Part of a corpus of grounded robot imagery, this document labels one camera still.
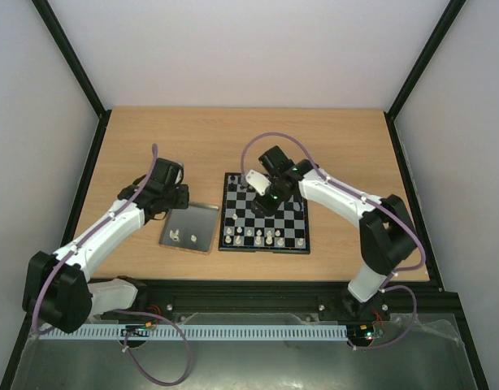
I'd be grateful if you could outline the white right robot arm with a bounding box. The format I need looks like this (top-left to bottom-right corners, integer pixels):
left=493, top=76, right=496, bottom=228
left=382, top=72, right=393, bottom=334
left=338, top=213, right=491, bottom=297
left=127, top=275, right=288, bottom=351
left=243, top=145, right=420, bottom=319

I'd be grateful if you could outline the dark cork-edged tray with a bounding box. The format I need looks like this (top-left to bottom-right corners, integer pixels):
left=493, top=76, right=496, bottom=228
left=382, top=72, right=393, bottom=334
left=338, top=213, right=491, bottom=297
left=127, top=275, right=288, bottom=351
left=158, top=202, right=219, bottom=254

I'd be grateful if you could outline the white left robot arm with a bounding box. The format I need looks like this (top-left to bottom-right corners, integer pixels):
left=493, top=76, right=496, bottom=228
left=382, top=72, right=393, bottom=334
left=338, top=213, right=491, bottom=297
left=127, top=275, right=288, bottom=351
left=23, top=158, right=189, bottom=335

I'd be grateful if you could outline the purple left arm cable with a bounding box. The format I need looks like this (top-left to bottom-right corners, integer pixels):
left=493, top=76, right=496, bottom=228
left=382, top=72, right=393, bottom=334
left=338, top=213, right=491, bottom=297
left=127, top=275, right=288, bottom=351
left=30, top=142, right=193, bottom=384

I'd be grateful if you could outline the black white chess board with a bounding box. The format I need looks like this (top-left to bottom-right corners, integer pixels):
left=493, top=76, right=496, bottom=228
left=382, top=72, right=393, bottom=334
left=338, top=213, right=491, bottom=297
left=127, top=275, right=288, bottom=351
left=218, top=172, right=310, bottom=254

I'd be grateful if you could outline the light blue cable duct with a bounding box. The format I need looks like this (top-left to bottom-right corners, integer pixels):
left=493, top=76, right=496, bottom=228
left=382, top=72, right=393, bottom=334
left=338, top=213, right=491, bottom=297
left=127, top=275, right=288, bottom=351
left=40, top=324, right=348, bottom=341

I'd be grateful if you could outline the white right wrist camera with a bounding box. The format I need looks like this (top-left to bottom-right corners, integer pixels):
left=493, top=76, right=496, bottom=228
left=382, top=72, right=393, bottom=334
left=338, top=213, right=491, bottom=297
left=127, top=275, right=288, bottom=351
left=244, top=169, right=271, bottom=196

